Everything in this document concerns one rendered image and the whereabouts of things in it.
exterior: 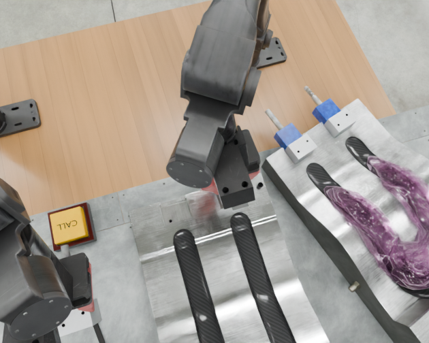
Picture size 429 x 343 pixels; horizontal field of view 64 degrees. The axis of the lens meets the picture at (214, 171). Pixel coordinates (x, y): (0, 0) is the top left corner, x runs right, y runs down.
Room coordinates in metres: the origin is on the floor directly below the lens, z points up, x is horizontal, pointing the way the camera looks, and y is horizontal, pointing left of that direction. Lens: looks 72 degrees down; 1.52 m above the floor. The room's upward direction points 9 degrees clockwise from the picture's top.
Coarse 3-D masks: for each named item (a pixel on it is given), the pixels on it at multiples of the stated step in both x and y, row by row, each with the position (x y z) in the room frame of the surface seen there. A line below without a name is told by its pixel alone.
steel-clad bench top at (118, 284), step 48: (144, 192) 0.16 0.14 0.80; (192, 192) 0.18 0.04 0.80; (48, 240) 0.03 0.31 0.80; (288, 240) 0.11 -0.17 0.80; (96, 288) -0.04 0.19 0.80; (144, 288) -0.03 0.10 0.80; (336, 288) 0.03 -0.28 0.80; (0, 336) -0.15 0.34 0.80; (96, 336) -0.12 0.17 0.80; (144, 336) -0.11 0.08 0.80; (336, 336) -0.06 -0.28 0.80; (384, 336) -0.05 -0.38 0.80
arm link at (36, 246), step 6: (24, 228) 0.03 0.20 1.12; (30, 228) 0.03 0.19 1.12; (24, 234) 0.02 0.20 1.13; (30, 234) 0.02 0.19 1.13; (36, 234) 0.02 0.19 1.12; (24, 240) 0.01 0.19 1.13; (30, 240) 0.02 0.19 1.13; (36, 240) 0.02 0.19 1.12; (42, 240) 0.02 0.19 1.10; (30, 246) 0.01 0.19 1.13; (36, 246) 0.01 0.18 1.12; (42, 246) 0.01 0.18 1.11; (30, 252) 0.00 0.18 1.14; (36, 252) 0.00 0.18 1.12; (42, 252) 0.01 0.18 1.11; (48, 252) 0.01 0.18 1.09
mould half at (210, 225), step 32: (256, 192) 0.18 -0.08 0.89; (160, 224) 0.09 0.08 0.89; (192, 224) 0.10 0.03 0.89; (224, 224) 0.11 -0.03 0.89; (256, 224) 0.12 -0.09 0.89; (160, 256) 0.03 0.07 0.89; (224, 256) 0.05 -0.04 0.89; (288, 256) 0.07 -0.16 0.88; (160, 288) -0.02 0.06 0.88; (224, 288) 0.00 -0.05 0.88; (288, 288) 0.01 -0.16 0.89; (160, 320) -0.07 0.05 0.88; (192, 320) -0.06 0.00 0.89; (224, 320) -0.05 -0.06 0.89; (256, 320) -0.05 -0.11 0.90; (288, 320) -0.04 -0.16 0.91
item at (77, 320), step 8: (64, 248) 0.02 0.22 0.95; (64, 256) 0.01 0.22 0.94; (96, 304) -0.06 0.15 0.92; (72, 312) -0.07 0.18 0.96; (80, 312) -0.07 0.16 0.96; (88, 312) -0.07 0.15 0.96; (96, 312) -0.07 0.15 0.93; (72, 320) -0.08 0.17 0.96; (80, 320) -0.08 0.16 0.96; (88, 320) -0.08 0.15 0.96; (96, 320) -0.08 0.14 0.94; (64, 328) -0.09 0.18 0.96; (72, 328) -0.09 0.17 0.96; (80, 328) -0.09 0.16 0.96
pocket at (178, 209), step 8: (176, 200) 0.14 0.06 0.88; (184, 200) 0.14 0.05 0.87; (160, 208) 0.12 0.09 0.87; (168, 208) 0.13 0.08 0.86; (176, 208) 0.13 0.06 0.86; (184, 208) 0.13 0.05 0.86; (168, 216) 0.11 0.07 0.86; (176, 216) 0.11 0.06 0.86; (184, 216) 0.11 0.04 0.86; (168, 224) 0.10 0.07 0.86
